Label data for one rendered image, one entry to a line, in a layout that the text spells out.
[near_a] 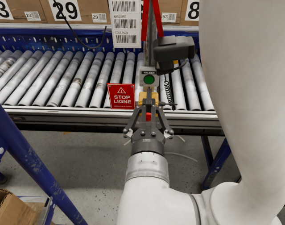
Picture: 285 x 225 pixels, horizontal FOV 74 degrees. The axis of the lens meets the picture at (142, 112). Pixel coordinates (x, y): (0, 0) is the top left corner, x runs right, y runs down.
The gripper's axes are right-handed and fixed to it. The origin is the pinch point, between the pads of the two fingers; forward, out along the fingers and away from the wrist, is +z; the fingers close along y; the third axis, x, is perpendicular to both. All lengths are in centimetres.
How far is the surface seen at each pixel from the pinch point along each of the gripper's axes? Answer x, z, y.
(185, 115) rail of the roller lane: 20.5, 13.7, -15.6
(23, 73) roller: 21, 42, 68
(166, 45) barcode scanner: -13.3, 7.5, -4.3
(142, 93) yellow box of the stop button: 7.3, 11.3, 2.4
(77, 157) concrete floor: 95, 35, 55
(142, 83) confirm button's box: 1.6, 10.2, 2.5
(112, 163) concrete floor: 95, 31, 26
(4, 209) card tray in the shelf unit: -8.3, -33.8, 20.6
